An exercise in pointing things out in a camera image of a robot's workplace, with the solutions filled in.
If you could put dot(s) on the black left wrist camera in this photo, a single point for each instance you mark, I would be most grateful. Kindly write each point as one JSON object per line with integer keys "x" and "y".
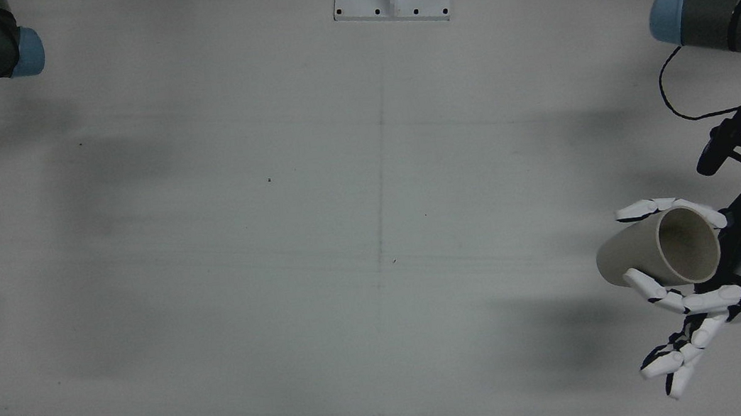
{"x": 717, "y": 151}

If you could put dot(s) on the beige paper cup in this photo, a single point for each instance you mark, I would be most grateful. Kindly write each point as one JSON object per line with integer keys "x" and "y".
{"x": 634, "y": 255}

